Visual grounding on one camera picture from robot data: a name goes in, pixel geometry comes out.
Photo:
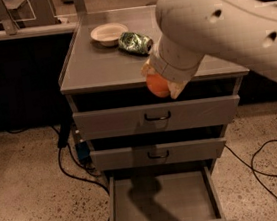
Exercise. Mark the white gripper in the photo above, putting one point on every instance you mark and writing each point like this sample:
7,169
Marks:
162,68

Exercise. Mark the orange fruit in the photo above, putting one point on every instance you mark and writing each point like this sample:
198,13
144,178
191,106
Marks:
157,85

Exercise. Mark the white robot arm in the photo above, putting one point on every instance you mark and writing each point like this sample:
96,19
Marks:
239,31

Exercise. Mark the top grey drawer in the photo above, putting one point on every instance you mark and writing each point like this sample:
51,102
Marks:
156,118

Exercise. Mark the grey drawer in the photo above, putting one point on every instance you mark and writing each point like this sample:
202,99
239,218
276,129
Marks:
170,153
179,196
156,118

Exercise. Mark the grey drawer cabinet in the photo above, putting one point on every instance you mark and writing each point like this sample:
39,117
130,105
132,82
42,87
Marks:
99,78

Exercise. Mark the middle grey drawer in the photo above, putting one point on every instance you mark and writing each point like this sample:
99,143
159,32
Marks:
170,153

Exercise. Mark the bottom grey drawer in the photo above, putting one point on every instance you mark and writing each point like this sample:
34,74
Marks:
179,196

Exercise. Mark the crushed green can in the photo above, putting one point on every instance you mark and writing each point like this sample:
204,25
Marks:
135,43

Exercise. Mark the white bowl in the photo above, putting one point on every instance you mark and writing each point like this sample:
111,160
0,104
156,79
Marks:
108,34

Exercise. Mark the blue power box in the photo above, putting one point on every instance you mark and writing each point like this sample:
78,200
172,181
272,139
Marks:
82,150

